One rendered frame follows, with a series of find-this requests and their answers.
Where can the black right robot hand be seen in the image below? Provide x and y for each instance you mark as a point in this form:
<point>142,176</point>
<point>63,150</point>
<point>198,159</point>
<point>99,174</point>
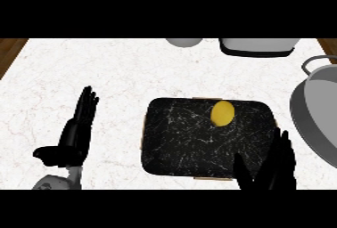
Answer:
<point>278,166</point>

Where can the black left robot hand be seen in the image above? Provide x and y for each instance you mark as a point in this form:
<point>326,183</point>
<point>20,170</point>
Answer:
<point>75,136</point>

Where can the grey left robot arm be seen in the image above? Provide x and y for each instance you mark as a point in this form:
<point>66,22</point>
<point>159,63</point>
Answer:
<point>59,179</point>

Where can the black marble tray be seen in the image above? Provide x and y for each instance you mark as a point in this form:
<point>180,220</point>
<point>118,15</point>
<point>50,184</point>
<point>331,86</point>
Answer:
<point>208,138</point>

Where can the grey metal pot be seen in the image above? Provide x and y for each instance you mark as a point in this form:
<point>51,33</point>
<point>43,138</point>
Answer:
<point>317,109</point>

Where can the yellow lemon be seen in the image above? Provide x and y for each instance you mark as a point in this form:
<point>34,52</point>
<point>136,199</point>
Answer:
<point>221,113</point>

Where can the grey round object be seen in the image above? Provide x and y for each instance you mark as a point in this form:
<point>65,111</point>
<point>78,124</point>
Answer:
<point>183,42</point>

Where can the white appliance with black base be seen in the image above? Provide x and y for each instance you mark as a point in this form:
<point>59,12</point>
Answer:
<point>257,47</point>

